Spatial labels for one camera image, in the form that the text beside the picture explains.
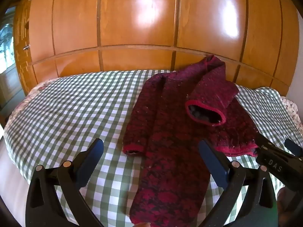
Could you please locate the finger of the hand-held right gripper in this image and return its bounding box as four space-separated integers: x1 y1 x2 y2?
256 134 275 153
284 138 303 158

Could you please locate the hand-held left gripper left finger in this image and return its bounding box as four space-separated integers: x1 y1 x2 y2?
25 138 112 227

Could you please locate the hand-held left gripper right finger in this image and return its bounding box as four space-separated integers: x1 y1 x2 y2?
198 139 278 227

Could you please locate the red patterned knit sweater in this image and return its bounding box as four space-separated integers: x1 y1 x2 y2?
123 54 259 225

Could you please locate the green checked bed cover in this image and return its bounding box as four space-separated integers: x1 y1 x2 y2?
3 70 303 227

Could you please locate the glass window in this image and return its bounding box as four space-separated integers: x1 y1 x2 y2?
0 7 17 72

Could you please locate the wooden wardrobe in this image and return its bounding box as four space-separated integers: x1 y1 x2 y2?
13 0 299 95

